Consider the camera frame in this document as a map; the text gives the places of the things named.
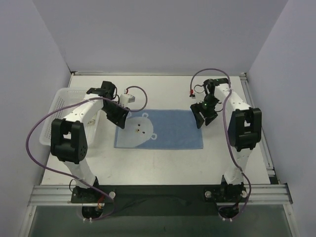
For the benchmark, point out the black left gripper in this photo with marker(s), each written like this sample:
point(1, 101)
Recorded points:
point(115, 110)

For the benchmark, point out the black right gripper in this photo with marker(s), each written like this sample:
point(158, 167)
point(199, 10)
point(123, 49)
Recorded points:
point(205, 110)

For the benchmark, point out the light blue towel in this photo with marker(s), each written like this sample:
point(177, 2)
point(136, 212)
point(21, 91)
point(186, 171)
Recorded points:
point(159, 130)

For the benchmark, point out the yellow green patterned towel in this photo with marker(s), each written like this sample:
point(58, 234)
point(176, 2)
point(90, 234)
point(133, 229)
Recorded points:
point(91, 122)

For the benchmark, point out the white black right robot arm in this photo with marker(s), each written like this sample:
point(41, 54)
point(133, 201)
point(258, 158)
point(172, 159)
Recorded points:
point(242, 127)

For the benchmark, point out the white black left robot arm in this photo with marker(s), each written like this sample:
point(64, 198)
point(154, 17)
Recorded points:
point(68, 137)

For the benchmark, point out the white perforated plastic basket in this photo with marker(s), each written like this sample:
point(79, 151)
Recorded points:
point(65, 97)

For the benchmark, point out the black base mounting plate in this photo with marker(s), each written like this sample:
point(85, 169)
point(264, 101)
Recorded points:
point(161, 200)

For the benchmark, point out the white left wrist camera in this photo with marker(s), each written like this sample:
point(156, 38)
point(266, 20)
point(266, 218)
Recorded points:
point(125, 99)

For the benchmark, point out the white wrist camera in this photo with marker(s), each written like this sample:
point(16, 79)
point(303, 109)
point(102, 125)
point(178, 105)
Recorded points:
point(192, 94)
point(125, 99)

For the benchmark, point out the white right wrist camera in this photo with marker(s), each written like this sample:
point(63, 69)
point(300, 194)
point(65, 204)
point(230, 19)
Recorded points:
point(192, 94)

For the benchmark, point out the aluminium front rail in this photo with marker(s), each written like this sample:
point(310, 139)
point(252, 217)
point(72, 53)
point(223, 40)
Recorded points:
point(58, 195)

